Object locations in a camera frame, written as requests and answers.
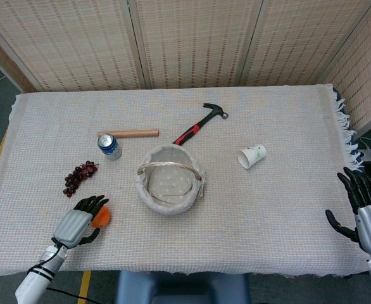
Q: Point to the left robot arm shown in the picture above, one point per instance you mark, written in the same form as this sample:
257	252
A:
40	269

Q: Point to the blue soda can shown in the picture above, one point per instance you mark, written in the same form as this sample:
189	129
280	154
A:
110	147

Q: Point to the bamboo folding screen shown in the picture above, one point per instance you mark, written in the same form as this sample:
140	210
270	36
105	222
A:
185	41

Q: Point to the orange fruit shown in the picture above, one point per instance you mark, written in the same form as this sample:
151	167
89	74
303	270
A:
101	216

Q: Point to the red black claw hammer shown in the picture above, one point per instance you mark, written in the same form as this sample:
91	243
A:
201	125

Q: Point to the white paper cup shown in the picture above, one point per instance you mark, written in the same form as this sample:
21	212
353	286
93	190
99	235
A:
250	155

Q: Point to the wooden rolling pin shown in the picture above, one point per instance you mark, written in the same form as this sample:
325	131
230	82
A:
131	133

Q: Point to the dark red grape bunch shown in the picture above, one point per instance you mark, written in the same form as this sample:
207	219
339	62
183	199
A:
78	177

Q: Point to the white woven tablecloth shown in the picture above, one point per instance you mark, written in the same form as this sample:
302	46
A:
236	221

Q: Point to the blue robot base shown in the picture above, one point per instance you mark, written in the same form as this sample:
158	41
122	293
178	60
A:
182	288

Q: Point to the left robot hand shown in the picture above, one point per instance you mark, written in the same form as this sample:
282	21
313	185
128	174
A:
73	225

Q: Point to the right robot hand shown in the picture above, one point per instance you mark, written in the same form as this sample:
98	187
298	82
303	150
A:
367	218

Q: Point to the fabric lined basket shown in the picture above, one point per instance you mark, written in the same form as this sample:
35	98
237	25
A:
169	180

